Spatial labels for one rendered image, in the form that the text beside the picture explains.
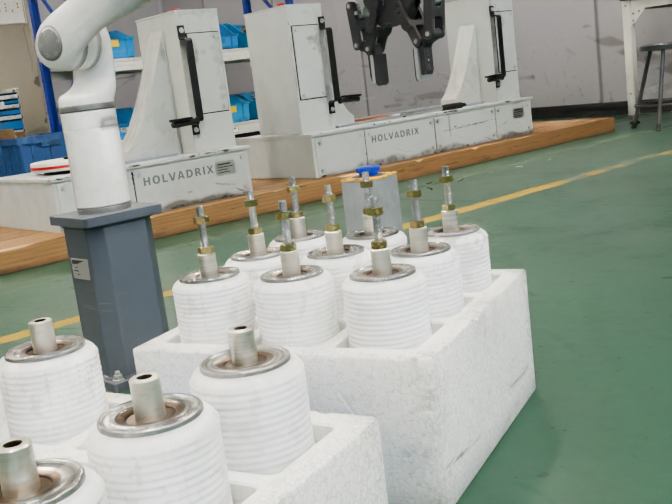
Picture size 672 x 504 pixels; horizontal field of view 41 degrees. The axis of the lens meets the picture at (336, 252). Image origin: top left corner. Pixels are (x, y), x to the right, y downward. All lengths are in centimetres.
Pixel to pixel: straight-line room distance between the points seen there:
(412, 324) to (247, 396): 32
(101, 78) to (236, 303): 61
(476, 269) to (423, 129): 303
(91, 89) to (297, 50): 230
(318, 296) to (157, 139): 253
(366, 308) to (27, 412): 36
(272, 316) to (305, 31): 288
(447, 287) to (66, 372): 46
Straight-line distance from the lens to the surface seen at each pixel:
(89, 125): 155
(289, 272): 105
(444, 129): 431
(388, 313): 97
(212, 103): 353
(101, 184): 156
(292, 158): 386
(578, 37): 675
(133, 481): 63
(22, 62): 761
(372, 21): 110
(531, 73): 700
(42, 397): 87
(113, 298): 155
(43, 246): 306
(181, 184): 337
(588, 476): 108
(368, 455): 78
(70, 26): 153
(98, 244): 154
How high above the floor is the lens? 47
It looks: 11 degrees down
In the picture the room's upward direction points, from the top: 7 degrees counter-clockwise
